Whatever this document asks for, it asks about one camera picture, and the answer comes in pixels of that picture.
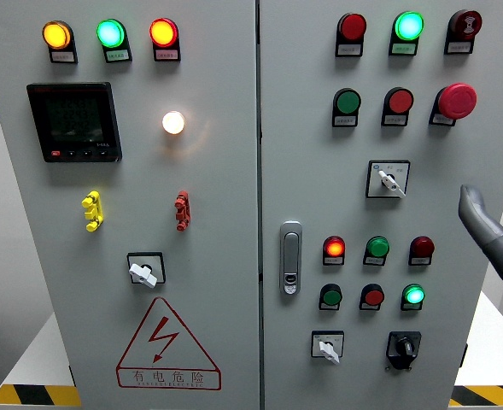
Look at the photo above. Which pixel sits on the small dark red lamp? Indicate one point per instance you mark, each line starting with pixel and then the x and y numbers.
pixel 422 247

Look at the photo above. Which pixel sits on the small label plate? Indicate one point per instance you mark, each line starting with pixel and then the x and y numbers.
pixel 369 307
pixel 348 50
pixel 419 261
pixel 411 307
pixel 63 56
pixel 403 49
pixel 344 121
pixel 441 120
pixel 394 120
pixel 373 261
pixel 459 48
pixel 329 307
pixel 118 55
pixel 167 54
pixel 333 261

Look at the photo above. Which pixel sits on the small green lit lamp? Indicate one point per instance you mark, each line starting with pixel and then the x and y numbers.
pixel 413 294

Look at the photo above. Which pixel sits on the small green unlit lamp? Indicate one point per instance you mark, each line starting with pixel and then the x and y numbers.
pixel 378 247

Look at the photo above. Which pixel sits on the black door hinge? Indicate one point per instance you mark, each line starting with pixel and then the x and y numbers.
pixel 72 376
pixel 464 355

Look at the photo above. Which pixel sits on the small red push button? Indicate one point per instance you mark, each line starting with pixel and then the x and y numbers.
pixel 373 296

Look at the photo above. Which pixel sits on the large red stop button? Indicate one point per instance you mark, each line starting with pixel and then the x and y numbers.
pixel 458 100

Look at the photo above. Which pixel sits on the small red lamp orange glow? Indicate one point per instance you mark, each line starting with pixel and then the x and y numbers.
pixel 334 247

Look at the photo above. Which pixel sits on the large red push button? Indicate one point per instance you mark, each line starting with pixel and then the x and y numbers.
pixel 399 101

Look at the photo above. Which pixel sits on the black yellow striped tape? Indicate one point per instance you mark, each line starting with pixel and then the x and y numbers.
pixel 37 395
pixel 486 396

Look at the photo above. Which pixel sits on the small green push button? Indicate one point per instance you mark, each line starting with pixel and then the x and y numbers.
pixel 331 296

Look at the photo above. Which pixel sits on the pale grey cabinet door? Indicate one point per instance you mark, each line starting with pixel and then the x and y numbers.
pixel 311 171
pixel 221 205

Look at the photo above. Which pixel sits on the large green push button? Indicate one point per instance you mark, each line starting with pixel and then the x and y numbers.
pixel 347 101

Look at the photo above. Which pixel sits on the silver door lock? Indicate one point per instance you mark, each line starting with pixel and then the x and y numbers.
pixel 290 256

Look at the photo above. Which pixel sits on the dark red buzzer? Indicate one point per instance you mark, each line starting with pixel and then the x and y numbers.
pixel 466 24

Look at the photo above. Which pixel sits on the large green round lamp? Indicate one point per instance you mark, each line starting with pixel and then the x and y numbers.
pixel 409 25
pixel 110 33

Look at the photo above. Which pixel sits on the large red unlit lamp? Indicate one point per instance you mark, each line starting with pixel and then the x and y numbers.
pixel 353 27

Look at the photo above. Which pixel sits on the white lamp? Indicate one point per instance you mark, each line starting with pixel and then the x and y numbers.
pixel 173 122

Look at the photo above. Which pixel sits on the red warning triangle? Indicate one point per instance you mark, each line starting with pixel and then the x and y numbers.
pixel 167 376

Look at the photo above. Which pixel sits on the large red lamp orange glow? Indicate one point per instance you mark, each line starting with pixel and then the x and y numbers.
pixel 163 32

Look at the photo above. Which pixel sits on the black display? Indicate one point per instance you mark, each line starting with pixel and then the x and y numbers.
pixel 75 121

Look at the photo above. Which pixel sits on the large yellow round lamp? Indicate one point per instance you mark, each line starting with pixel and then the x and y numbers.
pixel 56 35

